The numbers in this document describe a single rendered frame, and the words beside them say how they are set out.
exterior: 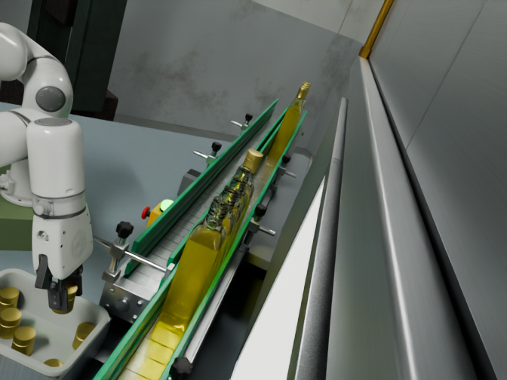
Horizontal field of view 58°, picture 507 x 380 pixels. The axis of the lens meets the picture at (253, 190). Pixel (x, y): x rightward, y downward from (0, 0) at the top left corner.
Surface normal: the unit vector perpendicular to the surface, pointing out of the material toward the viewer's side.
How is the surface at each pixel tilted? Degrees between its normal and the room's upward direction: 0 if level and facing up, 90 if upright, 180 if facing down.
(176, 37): 90
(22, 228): 90
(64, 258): 73
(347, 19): 90
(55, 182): 83
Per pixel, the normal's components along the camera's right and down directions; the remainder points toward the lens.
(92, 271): 0.35, -0.85
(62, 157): 0.60, 0.34
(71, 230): 0.97, 0.13
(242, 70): 0.42, 0.51
